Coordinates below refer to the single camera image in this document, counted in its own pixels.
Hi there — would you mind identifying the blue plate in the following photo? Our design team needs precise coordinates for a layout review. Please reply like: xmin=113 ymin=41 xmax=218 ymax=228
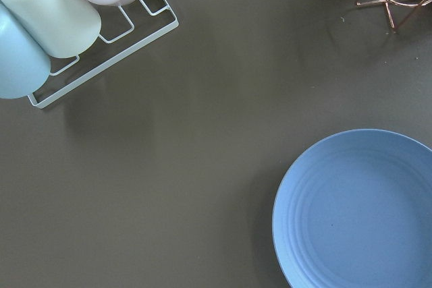
xmin=272 ymin=129 xmax=431 ymax=287

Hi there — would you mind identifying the mint green cup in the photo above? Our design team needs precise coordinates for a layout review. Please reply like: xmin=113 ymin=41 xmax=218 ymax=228
xmin=1 ymin=0 xmax=101 ymax=58

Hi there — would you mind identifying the light blue cup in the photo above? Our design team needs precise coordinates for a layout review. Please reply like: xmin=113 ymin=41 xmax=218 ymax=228
xmin=1 ymin=5 xmax=51 ymax=99

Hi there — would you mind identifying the white wire cup rack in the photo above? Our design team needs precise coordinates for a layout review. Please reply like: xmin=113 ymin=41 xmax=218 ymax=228
xmin=28 ymin=0 xmax=179 ymax=109

